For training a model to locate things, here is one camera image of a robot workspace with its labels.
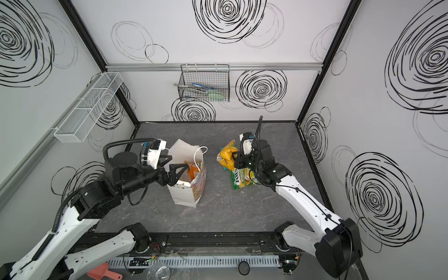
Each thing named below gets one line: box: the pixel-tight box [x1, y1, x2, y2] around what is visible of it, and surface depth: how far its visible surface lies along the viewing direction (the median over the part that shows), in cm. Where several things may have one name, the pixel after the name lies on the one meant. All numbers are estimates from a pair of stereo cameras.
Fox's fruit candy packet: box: [229, 167, 260, 190], surface depth 91 cm
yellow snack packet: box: [216, 139, 239, 171], surface depth 74 cm
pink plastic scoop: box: [86, 262, 124, 280], surface depth 66 cm
